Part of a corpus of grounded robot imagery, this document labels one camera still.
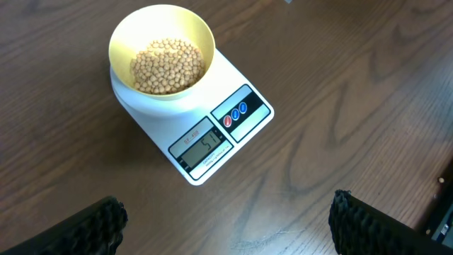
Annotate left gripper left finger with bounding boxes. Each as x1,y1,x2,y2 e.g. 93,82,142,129
1,196,128,255

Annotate white digital kitchen scale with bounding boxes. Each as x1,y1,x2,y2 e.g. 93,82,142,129
110,51,275,186

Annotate pale yellow bowl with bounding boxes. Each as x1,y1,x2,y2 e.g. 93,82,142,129
108,4,216,103

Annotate soybeans in bowl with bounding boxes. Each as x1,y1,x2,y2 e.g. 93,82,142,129
130,38,207,95

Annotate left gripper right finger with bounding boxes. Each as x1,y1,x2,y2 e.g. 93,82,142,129
328,190,452,255

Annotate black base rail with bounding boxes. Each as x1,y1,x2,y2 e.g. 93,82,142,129
419,168,452,248

